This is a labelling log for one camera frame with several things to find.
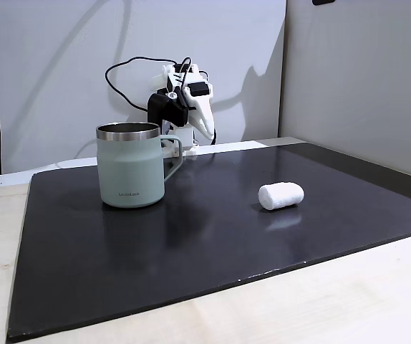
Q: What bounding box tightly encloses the white gauze roll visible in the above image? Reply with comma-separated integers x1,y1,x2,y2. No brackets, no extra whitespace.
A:
257,181,305,211

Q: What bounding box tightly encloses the pale green steel mug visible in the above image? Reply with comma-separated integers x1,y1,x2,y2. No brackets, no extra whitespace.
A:
95,121,184,209

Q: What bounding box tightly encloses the black table mat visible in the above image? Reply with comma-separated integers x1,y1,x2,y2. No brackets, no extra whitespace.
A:
6,142,411,341

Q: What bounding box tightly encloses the black camera box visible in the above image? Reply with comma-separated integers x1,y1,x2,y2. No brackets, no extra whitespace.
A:
147,92,188,128

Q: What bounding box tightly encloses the black camera cable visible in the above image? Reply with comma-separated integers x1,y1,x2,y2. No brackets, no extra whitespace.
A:
105,56,193,113

